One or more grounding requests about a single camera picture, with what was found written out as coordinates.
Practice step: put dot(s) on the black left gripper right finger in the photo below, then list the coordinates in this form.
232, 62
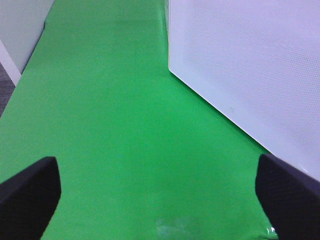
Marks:
289, 198

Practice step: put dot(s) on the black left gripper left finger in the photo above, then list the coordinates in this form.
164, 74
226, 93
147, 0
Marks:
28, 200

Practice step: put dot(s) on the white microwave door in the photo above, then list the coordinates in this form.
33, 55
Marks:
258, 63

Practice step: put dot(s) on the clear plastic tape piece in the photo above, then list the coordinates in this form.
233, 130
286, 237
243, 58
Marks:
271, 231

